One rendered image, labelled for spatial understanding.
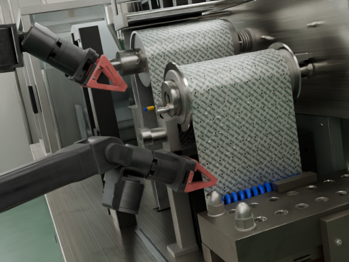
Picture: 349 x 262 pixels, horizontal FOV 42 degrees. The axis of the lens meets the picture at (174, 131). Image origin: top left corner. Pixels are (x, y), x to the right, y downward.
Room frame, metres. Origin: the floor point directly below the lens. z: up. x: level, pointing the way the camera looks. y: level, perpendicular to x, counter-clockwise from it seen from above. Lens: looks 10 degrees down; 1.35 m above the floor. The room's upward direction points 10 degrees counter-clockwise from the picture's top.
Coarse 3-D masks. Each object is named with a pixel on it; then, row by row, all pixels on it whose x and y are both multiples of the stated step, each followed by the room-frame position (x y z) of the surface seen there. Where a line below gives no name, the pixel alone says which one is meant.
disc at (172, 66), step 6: (168, 66) 0.97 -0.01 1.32; (174, 66) 0.93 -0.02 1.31; (180, 72) 0.90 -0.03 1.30; (180, 78) 0.91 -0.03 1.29; (186, 84) 0.89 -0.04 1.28; (186, 90) 0.89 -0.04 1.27; (186, 96) 0.89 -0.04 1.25; (186, 102) 0.90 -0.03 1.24; (186, 120) 0.91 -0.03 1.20; (180, 126) 0.96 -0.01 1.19; (186, 126) 0.92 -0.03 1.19
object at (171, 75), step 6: (282, 54) 1.00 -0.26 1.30; (288, 60) 0.99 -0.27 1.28; (288, 66) 0.98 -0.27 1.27; (168, 72) 0.96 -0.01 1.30; (174, 72) 0.93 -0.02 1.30; (168, 78) 0.97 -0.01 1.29; (174, 78) 0.93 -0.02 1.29; (180, 84) 0.91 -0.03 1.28; (180, 90) 0.91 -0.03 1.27; (186, 108) 0.90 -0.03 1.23; (180, 114) 0.93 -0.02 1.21; (186, 114) 0.91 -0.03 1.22; (180, 120) 0.94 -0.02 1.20
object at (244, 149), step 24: (216, 120) 0.91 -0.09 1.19; (240, 120) 0.93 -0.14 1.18; (264, 120) 0.94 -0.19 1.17; (288, 120) 0.96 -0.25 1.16; (216, 144) 0.91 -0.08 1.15; (240, 144) 0.92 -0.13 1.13; (264, 144) 0.94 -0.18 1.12; (288, 144) 0.96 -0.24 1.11; (216, 168) 0.90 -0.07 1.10; (240, 168) 0.92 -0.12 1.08; (264, 168) 0.94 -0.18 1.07; (288, 168) 0.96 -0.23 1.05
